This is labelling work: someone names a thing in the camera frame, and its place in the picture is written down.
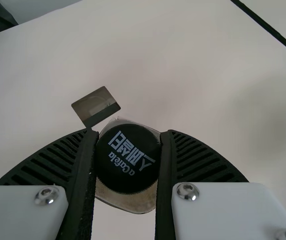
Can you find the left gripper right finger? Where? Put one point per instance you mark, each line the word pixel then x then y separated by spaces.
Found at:
pixel 220 212

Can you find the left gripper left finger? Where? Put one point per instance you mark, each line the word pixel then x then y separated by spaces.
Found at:
pixel 33 212

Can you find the dark coffee bottle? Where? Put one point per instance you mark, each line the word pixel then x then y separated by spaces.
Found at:
pixel 128 160

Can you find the small square scanner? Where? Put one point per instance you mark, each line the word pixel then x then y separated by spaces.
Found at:
pixel 95 106

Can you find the black strip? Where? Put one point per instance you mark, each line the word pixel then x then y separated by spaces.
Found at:
pixel 270 28

